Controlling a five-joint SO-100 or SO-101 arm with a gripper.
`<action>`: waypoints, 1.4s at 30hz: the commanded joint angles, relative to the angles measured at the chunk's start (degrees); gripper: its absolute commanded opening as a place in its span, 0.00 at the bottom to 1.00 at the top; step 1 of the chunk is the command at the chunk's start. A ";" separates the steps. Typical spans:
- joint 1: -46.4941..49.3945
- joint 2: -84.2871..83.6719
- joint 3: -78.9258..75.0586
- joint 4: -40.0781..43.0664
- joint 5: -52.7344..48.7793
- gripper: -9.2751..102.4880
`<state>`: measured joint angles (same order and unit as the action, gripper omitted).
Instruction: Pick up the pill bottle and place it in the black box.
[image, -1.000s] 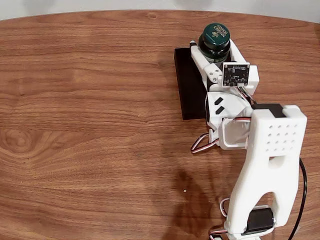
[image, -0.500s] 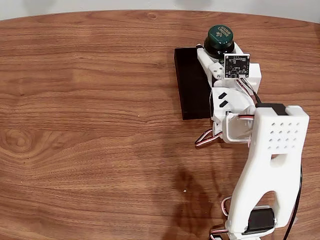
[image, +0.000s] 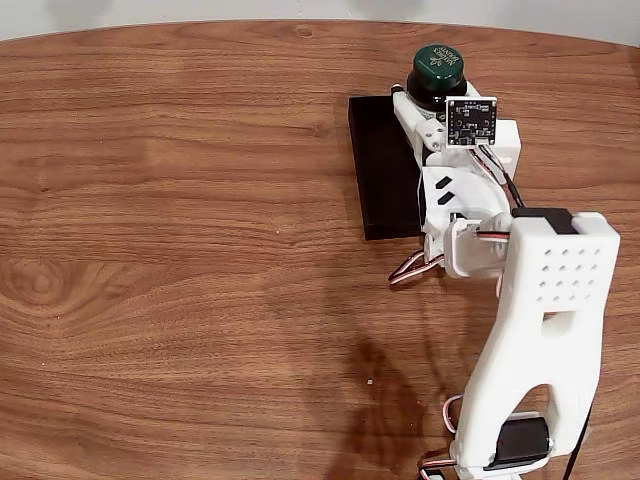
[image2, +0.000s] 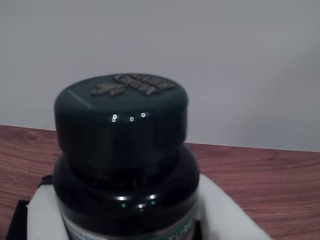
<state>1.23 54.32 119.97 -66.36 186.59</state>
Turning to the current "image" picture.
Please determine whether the green-capped dark pill bottle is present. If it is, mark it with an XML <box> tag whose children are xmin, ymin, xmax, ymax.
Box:
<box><xmin>405</xmin><ymin>43</ymin><xmax>469</xmax><ymax>122</ymax></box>

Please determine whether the shallow black box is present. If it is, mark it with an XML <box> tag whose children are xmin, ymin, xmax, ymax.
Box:
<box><xmin>348</xmin><ymin>94</ymin><xmax>427</xmax><ymax>242</ymax></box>

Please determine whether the camera board on white mount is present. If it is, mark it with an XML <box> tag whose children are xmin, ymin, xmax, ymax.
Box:
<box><xmin>443</xmin><ymin>96</ymin><xmax>524</xmax><ymax>174</ymax></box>

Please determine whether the looped red white black wire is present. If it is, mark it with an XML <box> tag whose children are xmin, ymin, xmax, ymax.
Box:
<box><xmin>388</xmin><ymin>249</ymin><xmax>446</xmax><ymax>287</ymax></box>

